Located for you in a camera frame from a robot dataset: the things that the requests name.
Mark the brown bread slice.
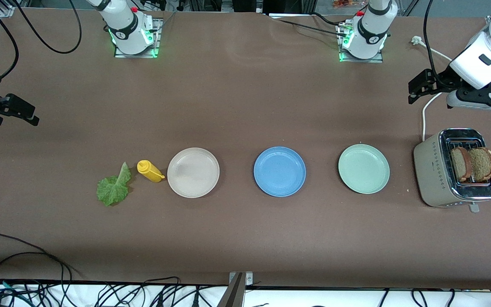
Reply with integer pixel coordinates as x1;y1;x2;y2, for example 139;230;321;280
450;146;473;183
467;147;491;182

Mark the green lettuce leaf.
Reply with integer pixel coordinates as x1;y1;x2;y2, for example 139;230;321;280
96;162;132;207

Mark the yellow mustard squeeze bottle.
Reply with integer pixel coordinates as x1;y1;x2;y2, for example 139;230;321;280
137;160;166;183

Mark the mint green round plate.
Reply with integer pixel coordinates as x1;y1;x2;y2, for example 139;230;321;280
338;144;390;194

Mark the blue round plate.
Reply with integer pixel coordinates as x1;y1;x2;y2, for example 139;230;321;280
253;146;306;197

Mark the beige round plate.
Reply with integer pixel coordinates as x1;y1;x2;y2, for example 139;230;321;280
167;148;220;199

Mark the beige chrome toaster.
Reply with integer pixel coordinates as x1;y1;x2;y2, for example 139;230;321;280
413;128;491;213

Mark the white toaster power cable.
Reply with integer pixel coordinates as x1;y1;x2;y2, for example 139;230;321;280
411;36;453;142

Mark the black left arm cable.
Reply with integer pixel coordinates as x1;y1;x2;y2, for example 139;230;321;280
422;0;448;86

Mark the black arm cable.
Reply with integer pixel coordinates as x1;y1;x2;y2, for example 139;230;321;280
422;0;448;86
0;0;83;88

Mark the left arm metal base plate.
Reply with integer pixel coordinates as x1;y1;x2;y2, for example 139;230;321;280
337;21;385;64

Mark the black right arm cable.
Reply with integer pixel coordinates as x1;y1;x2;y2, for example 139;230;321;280
0;0;83;88

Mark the black base cable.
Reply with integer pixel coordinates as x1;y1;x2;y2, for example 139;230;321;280
277;18;347;37

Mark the small black cable loop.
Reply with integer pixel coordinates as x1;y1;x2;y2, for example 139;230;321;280
0;252;65;307

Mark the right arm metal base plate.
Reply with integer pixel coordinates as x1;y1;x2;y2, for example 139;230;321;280
113;17;163;59

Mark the grey metal table bracket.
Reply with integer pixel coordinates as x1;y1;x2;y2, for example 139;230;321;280
217;272;254;307

